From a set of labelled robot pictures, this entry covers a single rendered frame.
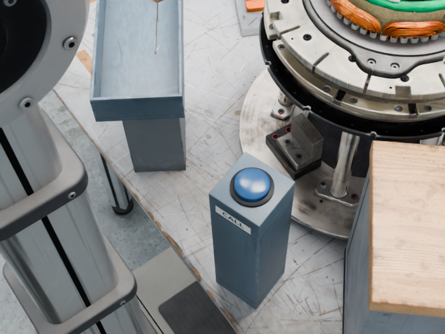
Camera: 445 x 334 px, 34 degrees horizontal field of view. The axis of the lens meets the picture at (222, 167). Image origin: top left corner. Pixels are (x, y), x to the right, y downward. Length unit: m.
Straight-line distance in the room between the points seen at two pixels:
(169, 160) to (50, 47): 0.66
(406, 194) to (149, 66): 0.36
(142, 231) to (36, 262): 1.23
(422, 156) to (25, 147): 0.43
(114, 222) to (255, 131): 0.92
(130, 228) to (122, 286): 1.08
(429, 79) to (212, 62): 0.50
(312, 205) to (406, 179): 0.30
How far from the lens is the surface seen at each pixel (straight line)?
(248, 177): 0.80
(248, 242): 0.84
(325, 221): 1.05
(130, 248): 1.94
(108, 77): 0.92
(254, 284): 0.94
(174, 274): 1.61
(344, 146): 0.95
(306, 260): 1.05
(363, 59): 0.83
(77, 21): 0.45
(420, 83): 0.83
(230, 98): 1.19
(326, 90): 0.86
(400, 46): 0.85
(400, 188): 0.79
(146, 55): 0.94
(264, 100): 1.16
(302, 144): 1.07
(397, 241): 0.76
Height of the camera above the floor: 1.73
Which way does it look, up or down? 58 degrees down
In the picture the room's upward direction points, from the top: 3 degrees counter-clockwise
